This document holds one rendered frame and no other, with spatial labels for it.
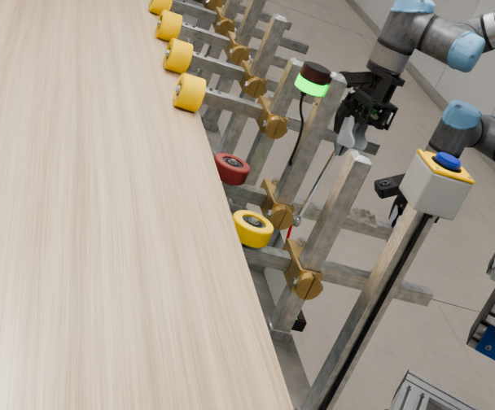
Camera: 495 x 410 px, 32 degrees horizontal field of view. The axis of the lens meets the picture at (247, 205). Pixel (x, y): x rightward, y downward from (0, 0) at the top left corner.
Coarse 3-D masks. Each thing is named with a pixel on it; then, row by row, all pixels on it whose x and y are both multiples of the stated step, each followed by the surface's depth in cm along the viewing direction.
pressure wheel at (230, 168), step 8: (216, 160) 180; (224, 160) 182; (232, 160) 182; (240, 160) 184; (224, 168) 179; (232, 168) 179; (240, 168) 180; (248, 168) 182; (224, 176) 179; (232, 176) 179; (240, 176) 180; (232, 184) 180; (240, 184) 182
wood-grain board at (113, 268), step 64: (0, 0) 219; (64, 0) 241; (128, 0) 266; (0, 64) 182; (64, 64) 197; (128, 64) 213; (0, 128) 156; (64, 128) 166; (128, 128) 178; (192, 128) 192; (0, 192) 136; (64, 192) 144; (128, 192) 153; (192, 192) 163; (0, 256) 121; (64, 256) 127; (128, 256) 134; (192, 256) 142; (0, 320) 109; (64, 320) 114; (128, 320) 119; (192, 320) 125; (256, 320) 132; (0, 384) 99; (64, 384) 103; (128, 384) 107; (192, 384) 112; (256, 384) 117
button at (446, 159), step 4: (440, 152) 127; (444, 152) 127; (436, 156) 126; (440, 156) 125; (444, 156) 125; (448, 156) 126; (452, 156) 127; (436, 160) 126; (440, 160) 125; (444, 160) 125; (448, 160) 124; (452, 160) 125; (456, 160) 126; (444, 164) 125; (448, 164) 124; (452, 164) 124; (456, 164) 125; (460, 164) 126; (452, 168) 125; (456, 168) 125
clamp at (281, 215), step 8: (264, 184) 190; (272, 184) 190; (272, 192) 186; (272, 200) 182; (264, 208) 186; (272, 208) 182; (280, 208) 181; (288, 208) 182; (264, 216) 185; (272, 216) 181; (280, 216) 181; (288, 216) 181; (272, 224) 181; (280, 224) 182; (288, 224) 182
